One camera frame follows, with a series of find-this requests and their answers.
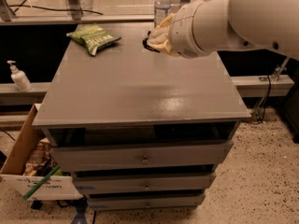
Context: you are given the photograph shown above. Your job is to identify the cardboard box with snacks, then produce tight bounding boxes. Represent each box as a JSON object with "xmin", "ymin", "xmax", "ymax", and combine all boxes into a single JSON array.
[{"xmin": 1, "ymin": 104, "xmax": 82, "ymax": 201}]

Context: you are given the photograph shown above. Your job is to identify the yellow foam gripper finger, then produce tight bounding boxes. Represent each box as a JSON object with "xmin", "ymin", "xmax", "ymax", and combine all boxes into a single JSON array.
[{"xmin": 148, "ymin": 13, "xmax": 178, "ymax": 57}]

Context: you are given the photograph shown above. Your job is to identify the grey drawer cabinet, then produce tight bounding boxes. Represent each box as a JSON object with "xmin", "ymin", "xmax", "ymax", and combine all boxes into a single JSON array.
[{"xmin": 34, "ymin": 23, "xmax": 249, "ymax": 211}]

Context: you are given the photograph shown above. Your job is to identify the black cable on floor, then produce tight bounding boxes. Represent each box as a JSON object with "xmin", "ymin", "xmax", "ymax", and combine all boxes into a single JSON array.
[{"xmin": 8, "ymin": 5, "xmax": 104, "ymax": 17}]

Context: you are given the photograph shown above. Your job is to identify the grey metal rail frame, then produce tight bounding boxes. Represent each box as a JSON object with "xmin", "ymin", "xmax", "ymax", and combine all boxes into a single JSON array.
[{"xmin": 0, "ymin": 13, "xmax": 155, "ymax": 26}]

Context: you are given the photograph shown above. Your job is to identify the clear plastic water bottle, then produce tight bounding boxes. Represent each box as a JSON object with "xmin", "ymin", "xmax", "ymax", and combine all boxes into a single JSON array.
[{"xmin": 154, "ymin": 0, "xmax": 171, "ymax": 26}]

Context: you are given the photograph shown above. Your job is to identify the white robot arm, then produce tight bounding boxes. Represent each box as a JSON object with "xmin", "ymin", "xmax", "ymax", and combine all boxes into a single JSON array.
[{"xmin": 147, "ymin": 0, "xmax": 299, "ymax": 60}]

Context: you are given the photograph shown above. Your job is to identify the blue clamp under cabinet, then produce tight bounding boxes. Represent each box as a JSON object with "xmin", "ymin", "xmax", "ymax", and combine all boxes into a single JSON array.
[{"xmin": 71, "ymin": 198, "xmax": 88, "ymax": 224}]

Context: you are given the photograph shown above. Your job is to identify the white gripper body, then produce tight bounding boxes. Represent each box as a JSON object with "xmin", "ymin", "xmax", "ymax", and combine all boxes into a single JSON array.
[{"xmin": 168, "ymin": 0, "xmax": 208, "ymax": 59}]

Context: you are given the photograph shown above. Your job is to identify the white pump soap bottle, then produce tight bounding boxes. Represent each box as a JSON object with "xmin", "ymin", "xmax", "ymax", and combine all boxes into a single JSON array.
[{"xmin": 7, "ymin": 61, "xmax": 32, "ymax": 91}]

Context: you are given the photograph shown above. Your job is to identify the green chip bag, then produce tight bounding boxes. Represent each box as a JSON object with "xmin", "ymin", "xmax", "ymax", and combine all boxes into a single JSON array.
[{"xmin": 66, "ymin": 24, "xmax": 121, "ymax": 56}]

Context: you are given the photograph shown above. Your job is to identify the green stick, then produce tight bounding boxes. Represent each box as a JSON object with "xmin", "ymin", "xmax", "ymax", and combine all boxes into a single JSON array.
[{"xmin": 22, "ymin": 165, "xmax": 60, "ymax": 201}]

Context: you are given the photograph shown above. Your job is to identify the black rxbar chocolate wrapper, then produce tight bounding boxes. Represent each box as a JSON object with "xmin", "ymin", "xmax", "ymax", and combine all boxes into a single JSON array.
[{"xmin": 142, "ymin": 31, "xmax": 160, "ymax": 53}]

